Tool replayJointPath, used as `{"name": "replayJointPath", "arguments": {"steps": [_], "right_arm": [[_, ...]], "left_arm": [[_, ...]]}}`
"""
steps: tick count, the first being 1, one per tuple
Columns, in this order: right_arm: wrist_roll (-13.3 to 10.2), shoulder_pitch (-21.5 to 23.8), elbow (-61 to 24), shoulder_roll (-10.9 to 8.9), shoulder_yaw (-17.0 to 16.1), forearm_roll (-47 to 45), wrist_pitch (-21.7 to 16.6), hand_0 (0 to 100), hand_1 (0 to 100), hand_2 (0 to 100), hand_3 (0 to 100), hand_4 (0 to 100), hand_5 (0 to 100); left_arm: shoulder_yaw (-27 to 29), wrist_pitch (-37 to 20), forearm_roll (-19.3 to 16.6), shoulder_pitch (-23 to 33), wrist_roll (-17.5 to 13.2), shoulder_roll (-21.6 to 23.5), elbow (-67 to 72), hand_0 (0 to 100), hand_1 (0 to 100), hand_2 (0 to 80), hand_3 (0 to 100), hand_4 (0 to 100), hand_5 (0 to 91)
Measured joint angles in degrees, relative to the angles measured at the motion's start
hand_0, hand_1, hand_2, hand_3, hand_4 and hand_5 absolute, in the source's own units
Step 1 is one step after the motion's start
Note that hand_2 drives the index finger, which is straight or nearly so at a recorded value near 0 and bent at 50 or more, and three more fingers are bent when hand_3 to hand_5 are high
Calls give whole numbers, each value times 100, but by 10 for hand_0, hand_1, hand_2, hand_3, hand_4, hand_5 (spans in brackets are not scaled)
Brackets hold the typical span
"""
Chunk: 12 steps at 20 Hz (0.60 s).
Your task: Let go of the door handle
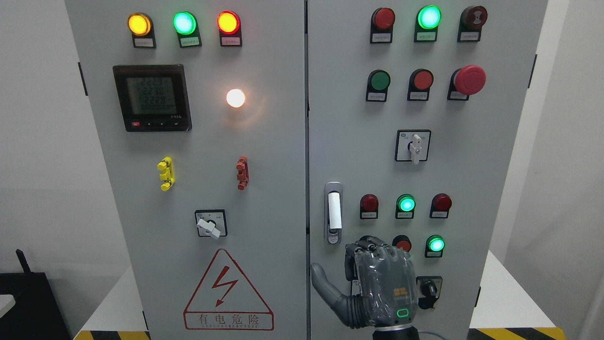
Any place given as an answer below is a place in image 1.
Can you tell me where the white rotary selector switch left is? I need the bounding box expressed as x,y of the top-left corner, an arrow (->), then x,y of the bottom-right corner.
194,209 -> 228,239

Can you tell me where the black rotary knob switch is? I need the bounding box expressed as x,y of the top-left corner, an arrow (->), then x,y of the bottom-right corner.
416,276 -> 443,310

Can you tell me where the red indicator light top right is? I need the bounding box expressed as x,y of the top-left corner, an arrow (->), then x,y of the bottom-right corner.
369,7 -> 395,44

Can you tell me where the red emergency stop mushroom button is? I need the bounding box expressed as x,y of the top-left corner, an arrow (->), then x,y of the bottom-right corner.
447,65 -> 486,101

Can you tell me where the yellow indicator light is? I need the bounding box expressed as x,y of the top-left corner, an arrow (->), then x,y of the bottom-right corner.
127,12 -> 157,48

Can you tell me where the grey left cabinet door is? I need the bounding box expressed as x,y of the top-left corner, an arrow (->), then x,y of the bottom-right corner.
66,0 -> 307,340

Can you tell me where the white rotary selector switch upper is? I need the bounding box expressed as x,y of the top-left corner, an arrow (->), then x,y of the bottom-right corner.
394,129 -> 431,164

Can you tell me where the green lit indicator middle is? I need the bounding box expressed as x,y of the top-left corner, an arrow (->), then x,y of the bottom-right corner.
395,194 -> 416,219

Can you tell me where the white rotary selector switch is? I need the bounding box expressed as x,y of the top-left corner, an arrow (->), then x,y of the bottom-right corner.
394,129 -> 431,164
194,209 -> 228,239
349,279 -> 360,296

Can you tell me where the red push button lower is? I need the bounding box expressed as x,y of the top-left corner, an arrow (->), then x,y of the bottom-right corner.
391,235 -> 412,252

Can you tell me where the green lit indicator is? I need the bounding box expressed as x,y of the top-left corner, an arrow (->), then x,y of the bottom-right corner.
395,194 -> 416,219
414,5 -> 442,43

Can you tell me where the green indicator light top left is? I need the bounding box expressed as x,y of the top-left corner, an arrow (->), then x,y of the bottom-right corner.
172,11 -> 202,48

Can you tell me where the black digital power meter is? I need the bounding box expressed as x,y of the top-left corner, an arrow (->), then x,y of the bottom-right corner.
113,64 -> 193,133

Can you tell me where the red lit indicator light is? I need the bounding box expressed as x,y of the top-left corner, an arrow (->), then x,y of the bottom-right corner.
217,10 -> 243,47

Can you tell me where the green push button upper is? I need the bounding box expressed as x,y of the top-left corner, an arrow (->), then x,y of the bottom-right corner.
365,69 -> 391,102

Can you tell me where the red push button upper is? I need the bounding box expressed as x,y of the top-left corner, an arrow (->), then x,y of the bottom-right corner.
407,68 -> 434,102

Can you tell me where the grey right cabinet door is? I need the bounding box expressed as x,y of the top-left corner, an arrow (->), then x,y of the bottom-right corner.
307,0 -> 547,340

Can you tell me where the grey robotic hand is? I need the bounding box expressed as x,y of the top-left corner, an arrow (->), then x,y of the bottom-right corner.
310,236 -> 418,329

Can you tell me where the red indicator light middle right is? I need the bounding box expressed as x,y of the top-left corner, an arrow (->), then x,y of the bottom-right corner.
429,193 -> 452,218

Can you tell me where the green lit push button lower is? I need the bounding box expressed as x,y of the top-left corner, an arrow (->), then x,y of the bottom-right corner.
424,235 -> 446,258

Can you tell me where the red indicator light middle left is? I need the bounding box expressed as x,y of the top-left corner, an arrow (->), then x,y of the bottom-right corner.
360,194 -> 379,220

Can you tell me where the white rotary selector switch lower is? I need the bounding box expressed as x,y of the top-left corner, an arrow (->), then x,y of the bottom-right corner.
349,279 -> 360,296

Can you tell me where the black box at left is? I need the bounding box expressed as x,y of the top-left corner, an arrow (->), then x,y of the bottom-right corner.
0,249 -> 71,340

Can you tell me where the grey cabinet door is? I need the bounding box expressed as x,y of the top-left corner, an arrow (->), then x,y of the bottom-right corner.
66,0 -> 307,340
307,0 -> 547,340

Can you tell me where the white glowing indicator light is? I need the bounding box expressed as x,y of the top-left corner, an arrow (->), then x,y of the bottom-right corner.
225,88 -> 246,108

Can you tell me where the green lit indicator top right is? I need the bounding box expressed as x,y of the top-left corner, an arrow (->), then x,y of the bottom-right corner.
414,5 -> 442,43

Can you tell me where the red electrical warning triangle sticker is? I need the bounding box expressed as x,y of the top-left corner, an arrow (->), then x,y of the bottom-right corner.
183,249 -> 274,331

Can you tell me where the red terminal connector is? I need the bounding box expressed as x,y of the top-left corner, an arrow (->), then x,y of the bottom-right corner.
236,156 -> 250,191

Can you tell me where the yellow terminal connector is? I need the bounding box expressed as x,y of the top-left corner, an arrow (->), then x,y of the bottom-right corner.
157,156 -> 175,192

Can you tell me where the dark red buzzer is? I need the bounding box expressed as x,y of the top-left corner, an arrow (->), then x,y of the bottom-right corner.
457,6 -> 488,42

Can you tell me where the silver door handle lock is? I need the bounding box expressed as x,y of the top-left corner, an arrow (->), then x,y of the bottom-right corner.
324,181 -> 343,245

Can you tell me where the red push button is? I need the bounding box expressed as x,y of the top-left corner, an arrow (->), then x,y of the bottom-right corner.
391,235 -> 412,252
407,68 -> 434,102

